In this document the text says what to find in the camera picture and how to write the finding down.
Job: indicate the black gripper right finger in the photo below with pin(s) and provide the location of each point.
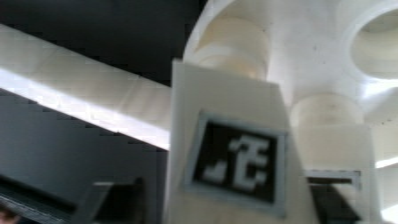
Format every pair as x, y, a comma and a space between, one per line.
335, 211

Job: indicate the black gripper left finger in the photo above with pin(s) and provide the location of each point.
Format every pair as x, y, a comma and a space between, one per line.
112, 204

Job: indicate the white round stool seat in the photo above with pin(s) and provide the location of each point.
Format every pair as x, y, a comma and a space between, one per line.
319, 44

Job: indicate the white stool leg with tag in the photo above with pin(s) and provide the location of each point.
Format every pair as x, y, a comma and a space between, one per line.
335, 145

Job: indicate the white U-shaped boundary fence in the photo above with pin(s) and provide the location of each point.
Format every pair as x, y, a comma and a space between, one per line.
84, 88

